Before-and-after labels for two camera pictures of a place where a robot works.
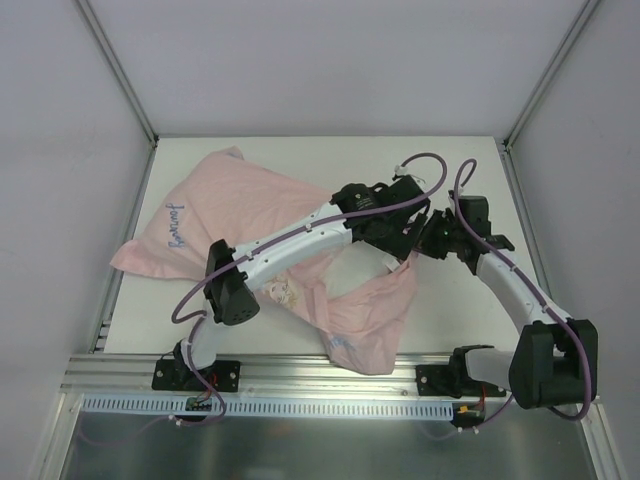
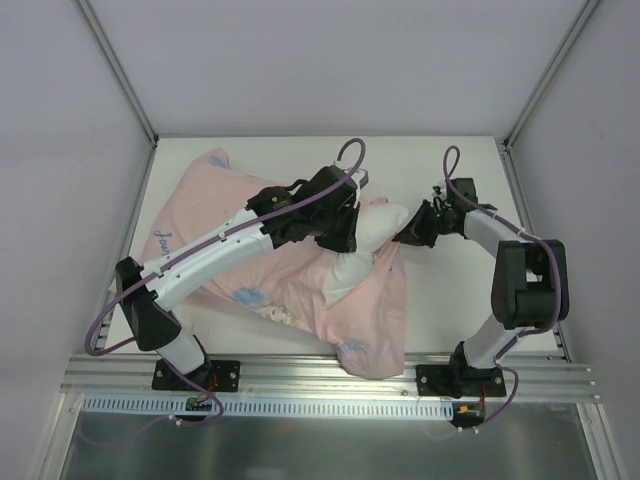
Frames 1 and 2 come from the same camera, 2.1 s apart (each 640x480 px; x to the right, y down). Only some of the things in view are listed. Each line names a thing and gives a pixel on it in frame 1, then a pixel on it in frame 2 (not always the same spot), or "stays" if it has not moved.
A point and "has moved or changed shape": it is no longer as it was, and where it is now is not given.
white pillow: (358, 264) has moved or changed shape
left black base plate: (178, 374) stays
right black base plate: (452, 381) stays
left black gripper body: (400, 240) -> (341, 232)
